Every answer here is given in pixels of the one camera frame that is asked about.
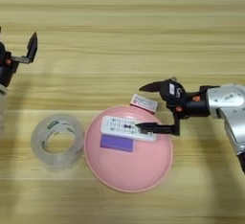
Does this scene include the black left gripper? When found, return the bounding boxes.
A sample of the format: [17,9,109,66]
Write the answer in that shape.
[0,32,39,87]

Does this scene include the pink round plate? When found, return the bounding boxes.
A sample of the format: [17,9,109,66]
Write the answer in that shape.
[83,104,174,193]

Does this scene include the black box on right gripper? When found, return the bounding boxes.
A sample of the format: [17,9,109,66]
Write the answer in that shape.
[159,78,187,107]

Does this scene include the clear tape roll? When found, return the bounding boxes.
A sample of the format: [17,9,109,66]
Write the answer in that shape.
[30,113,85,173]

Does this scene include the small white red-labelled box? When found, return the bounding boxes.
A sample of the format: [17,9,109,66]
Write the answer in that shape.
[129,93,160,113]

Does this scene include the purple rectangular card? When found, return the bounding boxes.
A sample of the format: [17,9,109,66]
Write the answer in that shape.
[100,134,135,153]

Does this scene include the white remote control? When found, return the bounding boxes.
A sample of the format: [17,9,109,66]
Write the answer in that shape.
[100,115,158,144]

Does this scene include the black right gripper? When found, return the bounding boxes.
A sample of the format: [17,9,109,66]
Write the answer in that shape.
[135,79,212,137]

